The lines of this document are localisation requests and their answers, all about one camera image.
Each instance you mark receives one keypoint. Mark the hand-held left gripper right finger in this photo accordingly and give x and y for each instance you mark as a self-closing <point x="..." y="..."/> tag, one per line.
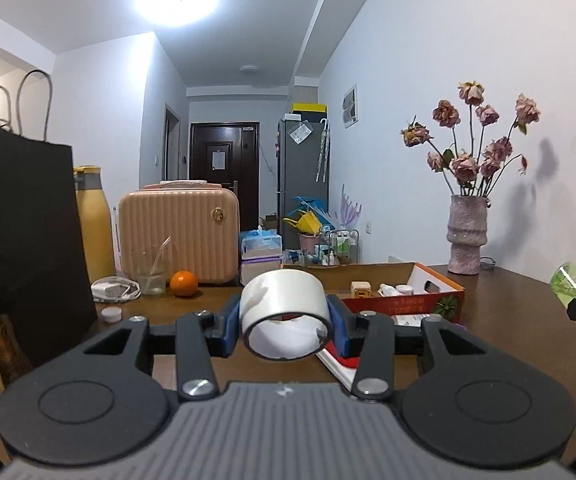
<point x="339" y="321"/>

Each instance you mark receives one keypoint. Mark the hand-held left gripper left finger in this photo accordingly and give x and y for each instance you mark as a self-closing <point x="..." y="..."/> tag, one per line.
<point x="230" y="322"/>

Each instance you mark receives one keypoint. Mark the beige plug adapter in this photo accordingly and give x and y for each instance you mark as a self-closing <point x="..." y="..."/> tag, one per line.
<point x="361" y="289"/>

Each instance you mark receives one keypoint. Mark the clear tape roll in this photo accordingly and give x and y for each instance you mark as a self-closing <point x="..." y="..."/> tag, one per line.
<point x="283" y="292"/>

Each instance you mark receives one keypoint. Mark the white bottle cap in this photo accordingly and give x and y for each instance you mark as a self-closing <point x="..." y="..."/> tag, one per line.
<point x="404" y="289"/>

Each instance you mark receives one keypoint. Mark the red cardboard box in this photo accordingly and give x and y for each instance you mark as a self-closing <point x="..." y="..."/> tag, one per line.
<point x="417" y="305"/>

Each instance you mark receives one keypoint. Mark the orange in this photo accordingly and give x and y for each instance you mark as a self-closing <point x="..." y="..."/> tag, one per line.
<point x="184" y="283"/>

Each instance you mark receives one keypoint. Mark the purple and white box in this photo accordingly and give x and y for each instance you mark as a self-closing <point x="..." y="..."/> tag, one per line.
<point x="260" y="269"/>

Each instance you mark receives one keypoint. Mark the pink bucket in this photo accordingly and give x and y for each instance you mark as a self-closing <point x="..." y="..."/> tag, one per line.
<point x="309" y="244"/>

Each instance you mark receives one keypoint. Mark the clear glass cup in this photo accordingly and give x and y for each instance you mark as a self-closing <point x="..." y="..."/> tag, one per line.
<point x="152" y="280"/>

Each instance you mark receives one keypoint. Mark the yellow watering can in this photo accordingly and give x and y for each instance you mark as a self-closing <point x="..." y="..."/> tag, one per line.
<point x="308" y="222"/>

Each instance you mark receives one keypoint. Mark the pink ribbed suitcase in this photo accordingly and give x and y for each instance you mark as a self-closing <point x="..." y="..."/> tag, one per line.
<point x="183" y="230"/>

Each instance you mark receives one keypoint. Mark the brown cardboard carton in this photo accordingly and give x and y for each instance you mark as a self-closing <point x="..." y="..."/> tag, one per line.
<point x="269" y="224"/>

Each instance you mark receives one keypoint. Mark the blue plastic item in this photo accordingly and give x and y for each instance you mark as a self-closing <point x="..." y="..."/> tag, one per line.
<point x="313" y="206"/>

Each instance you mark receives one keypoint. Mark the small white round lid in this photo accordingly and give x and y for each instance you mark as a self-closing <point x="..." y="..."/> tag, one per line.
<point x="110" y="314"/>

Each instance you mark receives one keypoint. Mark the pink textured vase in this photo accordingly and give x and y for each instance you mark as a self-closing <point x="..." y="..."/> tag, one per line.
<point x="467" y="235"/>

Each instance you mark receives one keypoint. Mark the grey refrigerator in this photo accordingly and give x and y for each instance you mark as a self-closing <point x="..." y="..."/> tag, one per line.
<point x="295" y="175"/>

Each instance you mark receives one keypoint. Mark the dark entrance door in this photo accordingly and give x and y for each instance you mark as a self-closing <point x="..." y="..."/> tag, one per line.
<point x="238" y="160"/>

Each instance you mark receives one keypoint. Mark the yellow insulated bottle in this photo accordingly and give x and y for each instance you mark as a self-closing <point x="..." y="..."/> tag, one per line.
<point x="95" y="230"/>

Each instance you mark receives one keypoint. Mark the white paper on door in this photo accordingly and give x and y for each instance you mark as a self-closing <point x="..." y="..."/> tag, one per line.
<point x="218" y="159"/>

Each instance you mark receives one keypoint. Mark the folded clear umbrella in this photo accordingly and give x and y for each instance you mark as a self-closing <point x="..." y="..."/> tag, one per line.
<point x="323" y="152"/>

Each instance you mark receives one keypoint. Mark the side door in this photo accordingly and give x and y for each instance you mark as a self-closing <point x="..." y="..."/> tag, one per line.
<point x="172" y="145"/>

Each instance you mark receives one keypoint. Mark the dried pink roses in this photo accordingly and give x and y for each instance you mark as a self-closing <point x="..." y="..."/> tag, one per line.
<point x="465" y="167"/>

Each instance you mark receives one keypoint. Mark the paper note on refrigerator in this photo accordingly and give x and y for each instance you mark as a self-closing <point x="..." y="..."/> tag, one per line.
<point x="300" y="133"/>

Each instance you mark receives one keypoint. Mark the yellow box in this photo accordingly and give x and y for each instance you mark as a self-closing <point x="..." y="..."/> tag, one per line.
<point x="309" y="109"/>

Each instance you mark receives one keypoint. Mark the black paper bag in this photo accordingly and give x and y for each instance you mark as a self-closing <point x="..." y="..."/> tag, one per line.
<point x="23" y="240"/>

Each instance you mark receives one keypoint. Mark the hallway ceiling lamp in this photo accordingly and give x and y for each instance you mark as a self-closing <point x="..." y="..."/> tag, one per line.
<point x="250" y="69"/>

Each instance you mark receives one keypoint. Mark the round ceiling light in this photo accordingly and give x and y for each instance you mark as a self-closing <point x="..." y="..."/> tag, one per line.
<point x="176" y="0"/>

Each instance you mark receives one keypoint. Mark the white wall outlet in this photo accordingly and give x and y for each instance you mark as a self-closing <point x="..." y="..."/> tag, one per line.
<point x="369" y="229"/>

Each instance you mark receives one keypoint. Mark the purple flower wall decal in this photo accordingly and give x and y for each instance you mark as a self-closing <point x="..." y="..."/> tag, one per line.
<point x="348" y="210"/>

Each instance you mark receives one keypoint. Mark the wall picture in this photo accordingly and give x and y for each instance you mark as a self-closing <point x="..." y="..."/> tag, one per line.
<point x="349" y="106"/>

